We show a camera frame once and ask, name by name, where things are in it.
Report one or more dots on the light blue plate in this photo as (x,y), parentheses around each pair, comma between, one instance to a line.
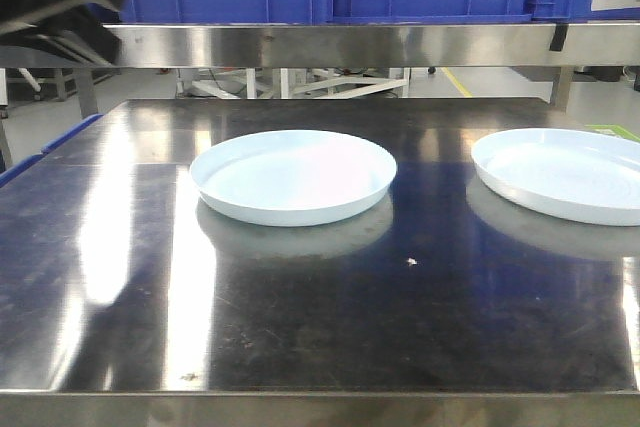
(293,178)
(568,174)

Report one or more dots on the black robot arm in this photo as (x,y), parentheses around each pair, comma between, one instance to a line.
(63,28)

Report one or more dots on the blue bin lower left rear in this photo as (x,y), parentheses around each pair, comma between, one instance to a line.
(70,133)

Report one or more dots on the blue bin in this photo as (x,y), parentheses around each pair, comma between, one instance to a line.
(70,133)
(17,169)

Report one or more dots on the blue bin lower left front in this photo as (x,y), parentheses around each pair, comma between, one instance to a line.
(17,169)

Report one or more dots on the white frame trolley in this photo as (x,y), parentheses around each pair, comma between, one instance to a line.
(292,83)

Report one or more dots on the stainless steel shelf frame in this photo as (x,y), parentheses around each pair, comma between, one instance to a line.
(288,46)

